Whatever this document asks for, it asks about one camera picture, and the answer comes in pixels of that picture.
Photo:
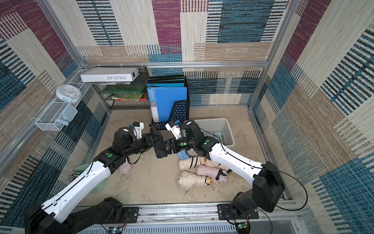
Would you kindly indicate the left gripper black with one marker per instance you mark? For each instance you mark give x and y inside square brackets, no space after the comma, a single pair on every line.
[145,138]

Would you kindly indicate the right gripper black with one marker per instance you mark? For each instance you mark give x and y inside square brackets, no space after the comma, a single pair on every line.
[174,145]

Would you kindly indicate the blue umbrella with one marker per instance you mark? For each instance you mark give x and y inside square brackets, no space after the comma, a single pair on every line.
[182,155]

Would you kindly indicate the beige umbrella black stripes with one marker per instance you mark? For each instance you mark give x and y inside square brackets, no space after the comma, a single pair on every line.
[191,163]

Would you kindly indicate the pale pink small umbrella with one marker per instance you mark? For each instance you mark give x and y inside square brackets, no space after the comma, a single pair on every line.
[125,168]

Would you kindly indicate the beige umbrella front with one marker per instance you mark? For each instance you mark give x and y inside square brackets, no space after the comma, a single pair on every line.
[188,181]

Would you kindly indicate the mint green umbrella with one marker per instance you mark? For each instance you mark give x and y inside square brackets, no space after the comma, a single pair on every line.
[217,135]

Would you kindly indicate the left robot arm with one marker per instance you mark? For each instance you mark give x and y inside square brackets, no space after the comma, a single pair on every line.
[55,216]

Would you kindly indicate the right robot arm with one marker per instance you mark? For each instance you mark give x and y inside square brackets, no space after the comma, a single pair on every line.
[267,184]

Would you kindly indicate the grey plastic storage box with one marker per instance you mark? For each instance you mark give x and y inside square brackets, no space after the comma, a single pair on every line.
[220,125]

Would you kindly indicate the white folio box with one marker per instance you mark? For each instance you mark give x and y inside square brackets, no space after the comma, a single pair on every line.
[107,74]

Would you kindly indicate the black mesh file holder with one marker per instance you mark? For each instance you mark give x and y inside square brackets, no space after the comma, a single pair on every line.
[181,109]

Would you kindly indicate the red book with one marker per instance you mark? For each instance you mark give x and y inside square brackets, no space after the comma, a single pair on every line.
[130,97]

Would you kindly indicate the blue clip file folder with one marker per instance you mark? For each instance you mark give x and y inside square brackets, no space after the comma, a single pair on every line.
[162,100]

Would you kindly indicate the mint green pen cup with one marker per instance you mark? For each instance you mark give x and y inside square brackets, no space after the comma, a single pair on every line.
[78,171]

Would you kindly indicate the teal file folder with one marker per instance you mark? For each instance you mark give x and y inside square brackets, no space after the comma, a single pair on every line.
[151,85]

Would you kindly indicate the light blue cloth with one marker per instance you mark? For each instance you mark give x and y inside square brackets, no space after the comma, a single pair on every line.
[66,116]

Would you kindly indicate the white round clock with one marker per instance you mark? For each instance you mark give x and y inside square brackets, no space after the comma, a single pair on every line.
[68,93]

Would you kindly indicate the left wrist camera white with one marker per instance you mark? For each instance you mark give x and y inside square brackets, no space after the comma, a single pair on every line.
[137,129]

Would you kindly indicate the black wire shelf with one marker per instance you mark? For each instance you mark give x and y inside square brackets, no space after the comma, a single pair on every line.
[130,101]

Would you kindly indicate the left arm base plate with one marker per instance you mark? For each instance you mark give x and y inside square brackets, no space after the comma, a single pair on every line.
[127,215]

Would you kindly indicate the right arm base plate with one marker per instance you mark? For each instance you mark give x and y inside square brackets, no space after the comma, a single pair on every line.
[227,212]

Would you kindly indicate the white wire basket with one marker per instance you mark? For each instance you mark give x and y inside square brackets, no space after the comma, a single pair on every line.
[47,120]

